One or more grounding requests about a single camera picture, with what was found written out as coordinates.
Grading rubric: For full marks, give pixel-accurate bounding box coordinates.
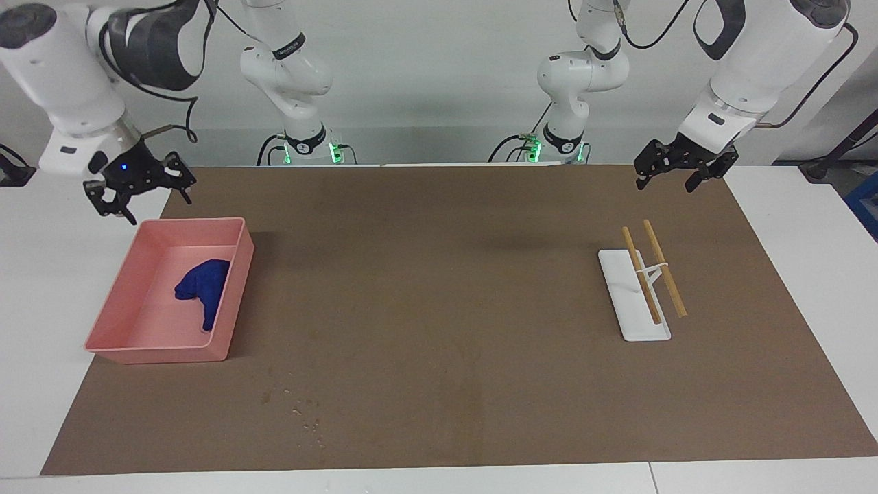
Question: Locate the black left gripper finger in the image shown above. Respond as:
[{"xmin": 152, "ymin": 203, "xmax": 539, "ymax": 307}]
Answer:
[
  {"xmin": 685, "ymin": 148, "xmax": 739, "ymax": 193},
  {"xmin": 633, "ymin": 139, "xmax": 680, "ymax": 191}
]

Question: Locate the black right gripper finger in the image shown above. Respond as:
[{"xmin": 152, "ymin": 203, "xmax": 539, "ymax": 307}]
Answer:
[
  {"xmin": 84, "ymin": 180, "xmax": 137, "ymax": 226},
  {"xmin": 159, "ymin": 151, "xmax": 197, "ymax": 205}
]

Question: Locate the blue towel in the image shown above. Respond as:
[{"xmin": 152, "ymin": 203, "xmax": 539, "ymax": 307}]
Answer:
[{"xmin": 174, "ymin": 259, "xmax": 232, "ymax": 333}]

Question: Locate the white towel rack base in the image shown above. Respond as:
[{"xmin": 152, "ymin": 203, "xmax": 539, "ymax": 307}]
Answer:
[{"xmin": 597, "ymin": 248, "xmax": 672, "ymax": 342}]

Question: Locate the black clamp stand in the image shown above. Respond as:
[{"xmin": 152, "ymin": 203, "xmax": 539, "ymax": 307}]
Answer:
[{"xmin": 0, "ymin": 144, "xmax": 36, "ymax": 187}]

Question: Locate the wooden rack rod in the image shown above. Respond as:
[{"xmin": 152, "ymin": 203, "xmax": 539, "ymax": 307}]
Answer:
[
  {"xmin": 621, "ymin": 226, "xmax": 663, "ymax": 325},
  {"xmin": 642, "ymin": 219, "xmax": 688, "ymax": 318}
]

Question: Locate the black tripod stand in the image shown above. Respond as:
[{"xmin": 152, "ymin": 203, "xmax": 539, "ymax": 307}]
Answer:
[{"xmin": 799, "ymin": 106, "xmax": 878, "ymax": 183}]

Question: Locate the pink plastic bin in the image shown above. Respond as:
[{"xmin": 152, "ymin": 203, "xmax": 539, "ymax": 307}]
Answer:
[{"xmin": 84, "ymin": 217, "xmax": 255, "ymax": 364}]

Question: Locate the blue plastic crate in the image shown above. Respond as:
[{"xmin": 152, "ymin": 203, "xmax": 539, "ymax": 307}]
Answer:
[{"xmin": 844, "ymin": 172, "xmax": 878, "ymax": 242}]

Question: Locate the brown table mat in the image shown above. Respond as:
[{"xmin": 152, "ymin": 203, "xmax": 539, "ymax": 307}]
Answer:
[{"xmin": 40, "ymin": 163, "xmax": 878, "ymax": 476}]

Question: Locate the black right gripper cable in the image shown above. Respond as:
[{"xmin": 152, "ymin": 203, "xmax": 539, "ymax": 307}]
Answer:
[{"xmin": 96, "ymin": 0, "xmax": 220, "ymax": 145}]

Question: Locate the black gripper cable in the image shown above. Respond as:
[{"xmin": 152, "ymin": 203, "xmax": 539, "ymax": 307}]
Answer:
[
  {"xmin": 96, "ymin": 0, "xmax": 220, "ymax": 145},
  {"xmin": 613, "ymin": 0, "xmax": 859, "ymax": 130}
]

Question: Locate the black base cable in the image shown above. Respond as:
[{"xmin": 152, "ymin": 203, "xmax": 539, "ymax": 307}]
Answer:
[
  {"xmin": 257, "ymin": 134, "xmax": 289, "ymax": 167},
  {"xmin": 488, "ymin": 134, "xmax": 543, "ymax": 163}
]

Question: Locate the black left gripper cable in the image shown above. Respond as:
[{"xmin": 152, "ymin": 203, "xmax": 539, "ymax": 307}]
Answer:
[{"xmin": 613, "ymin": 0, "xmax": 859, "ymax": 130}]

